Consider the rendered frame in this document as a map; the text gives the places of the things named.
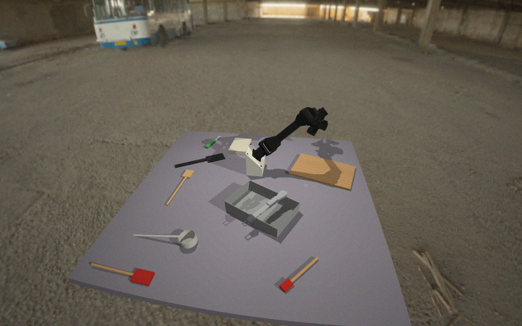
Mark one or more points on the grey saucepan with long handle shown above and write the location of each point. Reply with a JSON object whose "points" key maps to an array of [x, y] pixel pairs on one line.
{"points": [[187, 238]]}

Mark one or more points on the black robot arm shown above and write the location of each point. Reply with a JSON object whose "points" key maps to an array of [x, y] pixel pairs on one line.
{"points": [[307, 116]]}

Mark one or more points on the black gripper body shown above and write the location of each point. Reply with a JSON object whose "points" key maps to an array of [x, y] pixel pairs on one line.
{"points": [[312, 131]]}

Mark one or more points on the light wooden board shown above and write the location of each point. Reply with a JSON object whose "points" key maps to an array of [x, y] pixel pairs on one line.
{"points": [[324, 171]]}

